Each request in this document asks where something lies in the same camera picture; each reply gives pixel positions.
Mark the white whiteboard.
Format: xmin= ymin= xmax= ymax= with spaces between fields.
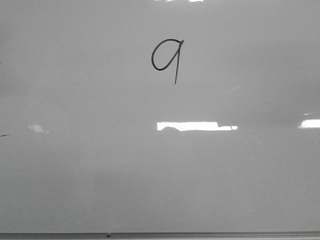
xmin=0 ymin=0 xmax=320 ymax=233

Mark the grey aluminium whiteboard frame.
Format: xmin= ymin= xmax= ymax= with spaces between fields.
xmin=0 ymin=231 xmax=320 ymax=240

